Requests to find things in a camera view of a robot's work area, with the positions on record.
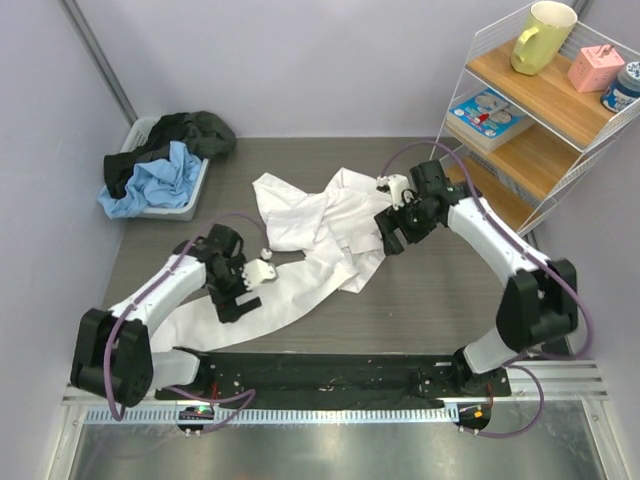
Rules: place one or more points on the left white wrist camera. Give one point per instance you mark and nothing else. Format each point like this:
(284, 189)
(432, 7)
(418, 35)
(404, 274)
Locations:
(259, 271)

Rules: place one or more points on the black shirt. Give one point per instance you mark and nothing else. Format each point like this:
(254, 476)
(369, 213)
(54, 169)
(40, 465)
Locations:
(205, 134)

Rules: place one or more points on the white slotted cable duct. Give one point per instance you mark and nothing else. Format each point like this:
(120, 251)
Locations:
(204, 414)

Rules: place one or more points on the pink cube box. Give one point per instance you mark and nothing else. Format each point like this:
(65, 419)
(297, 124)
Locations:
(594, 68)

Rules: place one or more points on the yellow green mug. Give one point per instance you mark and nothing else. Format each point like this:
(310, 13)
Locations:
(547, 26)

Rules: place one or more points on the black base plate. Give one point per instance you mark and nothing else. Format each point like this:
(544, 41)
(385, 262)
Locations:
(341, 381)

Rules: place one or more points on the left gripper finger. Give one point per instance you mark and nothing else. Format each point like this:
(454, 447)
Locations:
(229, 313)
(248, 301)

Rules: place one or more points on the grey plastic basket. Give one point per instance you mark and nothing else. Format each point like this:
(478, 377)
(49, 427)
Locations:
(161, 173)

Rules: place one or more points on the white wire wooden shelf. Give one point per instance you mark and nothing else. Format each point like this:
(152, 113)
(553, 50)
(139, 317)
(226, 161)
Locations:
(525, 178)

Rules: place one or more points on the light blue shirt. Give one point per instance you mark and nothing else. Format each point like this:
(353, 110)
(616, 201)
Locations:
(165, 189)

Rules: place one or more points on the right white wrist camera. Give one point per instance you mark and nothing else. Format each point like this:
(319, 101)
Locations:
(398, 187)

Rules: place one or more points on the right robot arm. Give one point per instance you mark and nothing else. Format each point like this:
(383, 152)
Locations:
(538, 302)

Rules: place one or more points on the white long sleeve shirt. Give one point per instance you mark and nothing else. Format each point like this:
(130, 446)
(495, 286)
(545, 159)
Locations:
(342, 247)

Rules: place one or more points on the blue white book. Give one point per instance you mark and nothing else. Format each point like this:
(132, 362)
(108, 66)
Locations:
(487, 120)

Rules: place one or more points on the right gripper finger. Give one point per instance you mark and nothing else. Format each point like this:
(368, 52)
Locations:
(386, 222)
(392, 246)

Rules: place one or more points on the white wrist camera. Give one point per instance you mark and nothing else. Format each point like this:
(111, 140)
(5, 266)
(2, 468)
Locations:
(398, 187)
(259, 271)

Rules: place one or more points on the blue white tin can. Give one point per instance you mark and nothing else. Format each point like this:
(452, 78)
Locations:
(624, 89)

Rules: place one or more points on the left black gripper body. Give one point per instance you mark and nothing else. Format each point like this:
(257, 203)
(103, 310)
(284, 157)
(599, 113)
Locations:
(224, 290)

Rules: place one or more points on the aluminium rail frame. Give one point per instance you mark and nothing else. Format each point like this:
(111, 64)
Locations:
(556, 424)

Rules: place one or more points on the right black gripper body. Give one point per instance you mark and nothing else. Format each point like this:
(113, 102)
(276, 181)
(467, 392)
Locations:
(414, 223)

